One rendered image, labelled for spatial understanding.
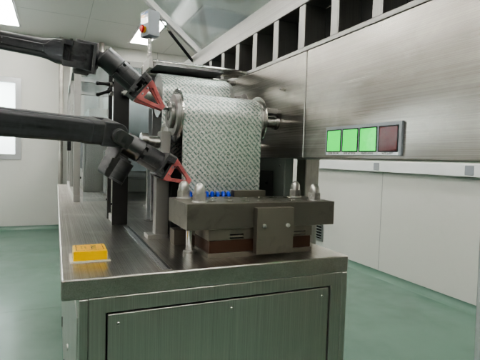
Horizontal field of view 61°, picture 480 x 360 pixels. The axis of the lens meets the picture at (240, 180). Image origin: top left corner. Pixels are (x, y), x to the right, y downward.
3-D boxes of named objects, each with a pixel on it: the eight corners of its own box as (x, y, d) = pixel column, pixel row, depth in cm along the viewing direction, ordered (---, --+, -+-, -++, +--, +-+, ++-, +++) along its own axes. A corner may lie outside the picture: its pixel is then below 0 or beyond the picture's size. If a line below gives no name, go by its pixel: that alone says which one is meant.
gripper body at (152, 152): (163, 178, 102) (137, 163, 99) (153, 176, 111) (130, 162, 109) (176, 156, 103) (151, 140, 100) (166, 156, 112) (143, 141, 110)
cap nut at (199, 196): (189, 201, 95) (190, 182, 95) (204, 201, 97) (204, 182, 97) (194, 203, 92) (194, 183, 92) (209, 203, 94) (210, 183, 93)
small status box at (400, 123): (324, 155, 103) (325, 127, 103) (326, 155, 104) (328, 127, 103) (400, 156, 81) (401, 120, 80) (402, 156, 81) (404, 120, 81)
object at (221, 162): (181, 200, 110) (182, 131, 109) (258, 198, 120) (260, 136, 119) (181, 200, 109) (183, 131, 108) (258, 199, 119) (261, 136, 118)
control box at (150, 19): (136, 36, 163) (136, 11, 163) (151, 40, 168) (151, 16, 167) (144, 33, 158) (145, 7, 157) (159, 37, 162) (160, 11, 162)
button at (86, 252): (71, 255, 93) (72, 244, 93) (103, 253, 96) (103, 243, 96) (73, 263, 87) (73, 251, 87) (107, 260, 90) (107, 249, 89)
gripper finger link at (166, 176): (186, 193, 107) (156, 176, 104) (178, 191, 114) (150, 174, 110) (198, 171, 109) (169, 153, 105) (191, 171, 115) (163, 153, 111)
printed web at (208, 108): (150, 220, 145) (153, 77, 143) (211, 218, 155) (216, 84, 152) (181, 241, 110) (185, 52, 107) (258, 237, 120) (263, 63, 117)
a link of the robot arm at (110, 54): (91, 60, 103) (106, 43, 103) (95, 61, 110) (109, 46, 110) (113, 79, 106) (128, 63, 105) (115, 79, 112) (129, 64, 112)
